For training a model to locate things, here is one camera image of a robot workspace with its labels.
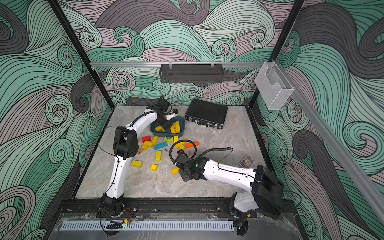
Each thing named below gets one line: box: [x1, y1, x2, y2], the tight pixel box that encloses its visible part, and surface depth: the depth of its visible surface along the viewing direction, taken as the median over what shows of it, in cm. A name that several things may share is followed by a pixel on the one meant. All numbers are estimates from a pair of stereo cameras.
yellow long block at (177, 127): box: [173, 121, 181, 134], surface depth 106 cm
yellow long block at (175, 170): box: [171, 167, 181, 175], surface depth 87 cm
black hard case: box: [184, 99, 228, 130], surface depth 112 cm
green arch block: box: [164, 136, 174, 143], surface depth 100 cm
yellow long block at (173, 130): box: [170, 124, 177, 134], surface depth 106 cm
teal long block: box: [153, 141, 168, 151], surface depth 100 cm
